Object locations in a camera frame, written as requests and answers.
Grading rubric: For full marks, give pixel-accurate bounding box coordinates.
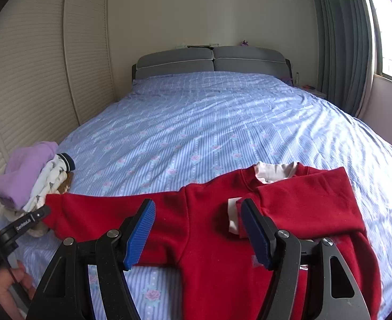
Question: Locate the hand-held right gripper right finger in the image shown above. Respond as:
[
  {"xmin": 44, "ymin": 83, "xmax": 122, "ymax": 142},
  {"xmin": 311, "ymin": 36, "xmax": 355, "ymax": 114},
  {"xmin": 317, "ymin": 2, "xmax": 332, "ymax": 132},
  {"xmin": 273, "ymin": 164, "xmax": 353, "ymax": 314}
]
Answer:
[{"xmin": 241, "ymin": 198, "xmax": 371, "ymax": 320}]

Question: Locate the red sweater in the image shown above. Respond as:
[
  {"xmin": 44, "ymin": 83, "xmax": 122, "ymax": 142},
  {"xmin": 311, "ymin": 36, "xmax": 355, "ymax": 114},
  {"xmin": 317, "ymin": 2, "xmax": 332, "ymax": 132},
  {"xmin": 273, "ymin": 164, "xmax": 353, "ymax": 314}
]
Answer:
[{"xmin": 44, "ymin": 162, "xmax": 383, "ymax": 320}]

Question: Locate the blue floral bed sheet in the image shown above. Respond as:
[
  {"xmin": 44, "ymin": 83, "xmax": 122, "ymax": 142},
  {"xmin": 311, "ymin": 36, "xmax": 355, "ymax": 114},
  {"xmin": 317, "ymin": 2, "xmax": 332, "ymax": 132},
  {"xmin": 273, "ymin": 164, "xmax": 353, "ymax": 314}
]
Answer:
[{"xmin": 14, "ymin": 70, "xmax": 392, "ymax": 320}]

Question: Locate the white printed garment navy cuff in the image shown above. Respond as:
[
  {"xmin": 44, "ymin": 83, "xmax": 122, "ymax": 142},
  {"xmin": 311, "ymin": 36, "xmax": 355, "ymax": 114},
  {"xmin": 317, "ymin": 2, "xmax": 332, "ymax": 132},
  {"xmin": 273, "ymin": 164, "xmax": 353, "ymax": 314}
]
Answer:
[{"xmin": 23, "ymin": 153, "xmax": 76, "ymax": 213}]

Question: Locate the purple folded garment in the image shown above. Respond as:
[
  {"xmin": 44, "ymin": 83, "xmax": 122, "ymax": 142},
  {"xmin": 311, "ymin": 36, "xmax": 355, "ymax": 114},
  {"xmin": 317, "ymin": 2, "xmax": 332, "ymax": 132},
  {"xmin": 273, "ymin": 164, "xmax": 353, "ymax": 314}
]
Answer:
[{"xmin": 0, "ymin": 141, "xmax": 59, "ymax": 209}]

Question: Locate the grey-blue curtain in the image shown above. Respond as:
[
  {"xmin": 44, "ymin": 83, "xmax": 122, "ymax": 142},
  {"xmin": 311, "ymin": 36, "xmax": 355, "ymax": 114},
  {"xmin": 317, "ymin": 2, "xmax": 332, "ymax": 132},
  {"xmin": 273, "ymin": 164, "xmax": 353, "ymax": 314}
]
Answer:
[{"xmin": 309, "ymin": 0, "xmax": 375, "ymax": 119}]

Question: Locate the brown patterned cloth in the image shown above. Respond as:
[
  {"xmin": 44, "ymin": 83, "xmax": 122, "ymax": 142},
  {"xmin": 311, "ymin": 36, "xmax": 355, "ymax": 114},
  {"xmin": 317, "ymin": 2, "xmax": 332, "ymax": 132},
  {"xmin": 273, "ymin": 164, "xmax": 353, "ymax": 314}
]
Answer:
[{"xmin": 56, "ymin": 171, "xmax": 74, "ymax": 194}]

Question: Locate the person's left hand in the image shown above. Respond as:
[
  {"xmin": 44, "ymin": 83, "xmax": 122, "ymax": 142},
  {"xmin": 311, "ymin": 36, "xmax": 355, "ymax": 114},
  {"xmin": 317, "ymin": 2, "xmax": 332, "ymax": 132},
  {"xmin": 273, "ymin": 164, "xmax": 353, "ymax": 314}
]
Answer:
[{"xmin": 0, "ymin": 261, "xmax": 37, "ymax": 314}]

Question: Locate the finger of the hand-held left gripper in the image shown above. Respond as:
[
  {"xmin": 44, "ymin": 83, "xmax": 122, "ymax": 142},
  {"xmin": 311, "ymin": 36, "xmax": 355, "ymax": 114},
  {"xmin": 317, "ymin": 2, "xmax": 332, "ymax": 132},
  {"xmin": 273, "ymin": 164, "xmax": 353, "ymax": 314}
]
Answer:
[{"xmin": 0, "ymin": 205, "xmax": 52, "ymax": 241}]

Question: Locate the white nightstand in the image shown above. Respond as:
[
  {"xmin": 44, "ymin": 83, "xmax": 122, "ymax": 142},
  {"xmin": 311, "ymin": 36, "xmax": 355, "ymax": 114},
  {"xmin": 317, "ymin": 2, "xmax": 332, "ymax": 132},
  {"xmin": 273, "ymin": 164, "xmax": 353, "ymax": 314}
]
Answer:
[{"xmin": 296, "ymin": 85, "xmax": 327, "ymax": 100}]

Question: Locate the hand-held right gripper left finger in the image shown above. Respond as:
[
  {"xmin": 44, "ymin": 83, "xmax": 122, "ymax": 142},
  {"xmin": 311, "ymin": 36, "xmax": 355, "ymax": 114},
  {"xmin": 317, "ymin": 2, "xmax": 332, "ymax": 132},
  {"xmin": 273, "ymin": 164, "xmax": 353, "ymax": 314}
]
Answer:
[{"xmin": 26, "ymin": 199, "xmax": 156, "ymax": 320}]

